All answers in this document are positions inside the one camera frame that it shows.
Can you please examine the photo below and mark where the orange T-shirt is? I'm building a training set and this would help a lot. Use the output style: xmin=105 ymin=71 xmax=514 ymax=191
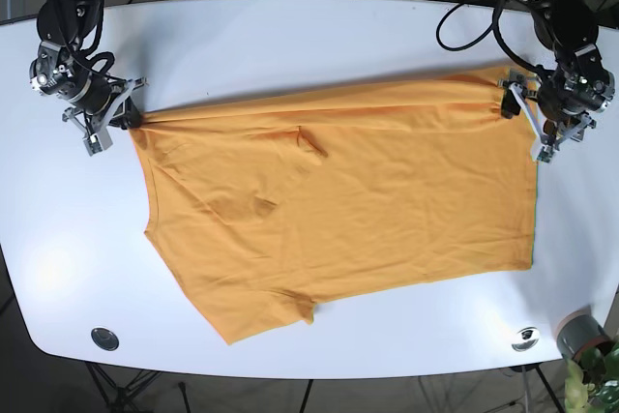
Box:
xmin=131 ymin=67 xmax=537 ymax=344

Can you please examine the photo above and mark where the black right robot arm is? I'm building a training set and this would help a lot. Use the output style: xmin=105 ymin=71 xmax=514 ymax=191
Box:
xmin=29 ymin=0 xmax=146 ymax=156

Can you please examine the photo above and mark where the grey plant pot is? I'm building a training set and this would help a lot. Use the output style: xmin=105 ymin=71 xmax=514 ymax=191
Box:
xmin=555 ymin=311 xmax=613 ymax=361

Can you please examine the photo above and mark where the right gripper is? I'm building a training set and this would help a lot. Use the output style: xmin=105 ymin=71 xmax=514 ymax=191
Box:
xmin=29 ymin=41 xmax=147 ymax=157

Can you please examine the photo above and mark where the left silver table grommet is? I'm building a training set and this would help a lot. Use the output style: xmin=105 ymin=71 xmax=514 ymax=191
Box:
xmin=91 ymin=327 xmax=120 ymax=351

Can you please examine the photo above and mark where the right silver table grommet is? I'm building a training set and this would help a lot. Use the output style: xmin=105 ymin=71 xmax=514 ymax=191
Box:
xmin=511 ymin=327 xmax=540 ymax=352

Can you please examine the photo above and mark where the green potted plant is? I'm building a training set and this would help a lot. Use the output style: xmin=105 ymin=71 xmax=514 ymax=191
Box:
xmin=564 ymin=340 xmax=618 ymax=413

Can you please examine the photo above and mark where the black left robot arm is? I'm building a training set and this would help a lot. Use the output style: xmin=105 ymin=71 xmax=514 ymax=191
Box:
xmin=485 ymin=0 xmax=616 ymax=162

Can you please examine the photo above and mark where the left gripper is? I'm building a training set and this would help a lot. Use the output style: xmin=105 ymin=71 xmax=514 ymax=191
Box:
xmin=499 ymin=50 xmax=615 ymax=163

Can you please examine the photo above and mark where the silver table grommet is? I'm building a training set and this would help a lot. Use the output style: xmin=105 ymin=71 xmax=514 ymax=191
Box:
xmin=511 ymin=327 xmax=540 ymax=352
xmin=91 ymin=327 xmax=120 ymax=351

